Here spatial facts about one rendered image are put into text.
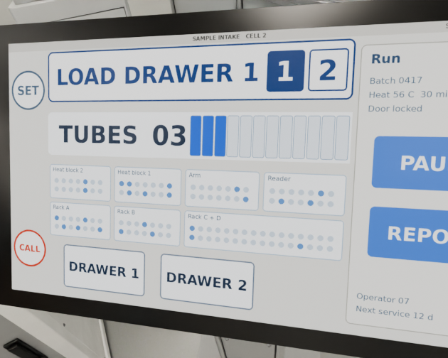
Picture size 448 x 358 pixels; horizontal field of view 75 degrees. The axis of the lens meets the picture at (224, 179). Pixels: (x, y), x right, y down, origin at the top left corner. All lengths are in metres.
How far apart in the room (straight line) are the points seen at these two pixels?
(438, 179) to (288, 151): 0.12
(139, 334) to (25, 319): 0.63
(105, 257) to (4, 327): 0.60
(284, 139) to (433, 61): 0.13
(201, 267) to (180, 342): 1.08
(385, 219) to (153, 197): 0.21
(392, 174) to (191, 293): 0.21
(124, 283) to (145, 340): 1.08
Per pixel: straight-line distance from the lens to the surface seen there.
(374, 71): 0.29
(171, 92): 0.29
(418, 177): 0.29
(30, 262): 0.39
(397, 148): 0.28
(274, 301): 0.30
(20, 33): 0.40
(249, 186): 0.27
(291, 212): 0.27
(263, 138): 0.27
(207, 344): 1.31
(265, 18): 0.30
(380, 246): 0.29
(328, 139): 0.27
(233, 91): 0.28
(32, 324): 0.92
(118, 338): 1.45
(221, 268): 0.29
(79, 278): 0.36
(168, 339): 1.38
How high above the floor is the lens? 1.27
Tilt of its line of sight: 43 degrees down
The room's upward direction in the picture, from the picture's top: 8 degrees counter-clockwise
